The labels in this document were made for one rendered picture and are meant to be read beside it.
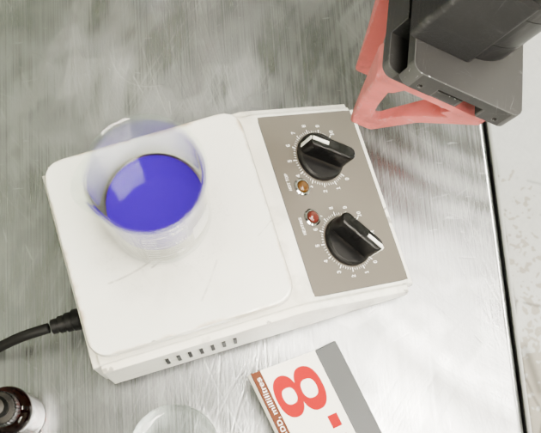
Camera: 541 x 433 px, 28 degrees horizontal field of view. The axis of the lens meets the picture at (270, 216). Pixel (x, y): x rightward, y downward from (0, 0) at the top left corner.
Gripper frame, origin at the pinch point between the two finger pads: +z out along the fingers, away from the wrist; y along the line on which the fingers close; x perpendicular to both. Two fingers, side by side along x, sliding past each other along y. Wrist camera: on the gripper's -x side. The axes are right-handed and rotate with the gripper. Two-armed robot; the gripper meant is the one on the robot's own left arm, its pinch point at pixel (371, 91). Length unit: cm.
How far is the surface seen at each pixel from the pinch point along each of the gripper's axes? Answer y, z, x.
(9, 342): 13.4, 19.7, -12.3
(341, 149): 0.6, 5.5, 1.6
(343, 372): 11.9, 12.0, 7.1
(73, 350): 12.6, 20.4, -8.0
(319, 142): 0.7, 5.5, 0.1
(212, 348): 12.7, 12.7, -1.8
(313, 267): 8.1, 7.2, 1.4
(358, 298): 8.9, 7.6, 5.0
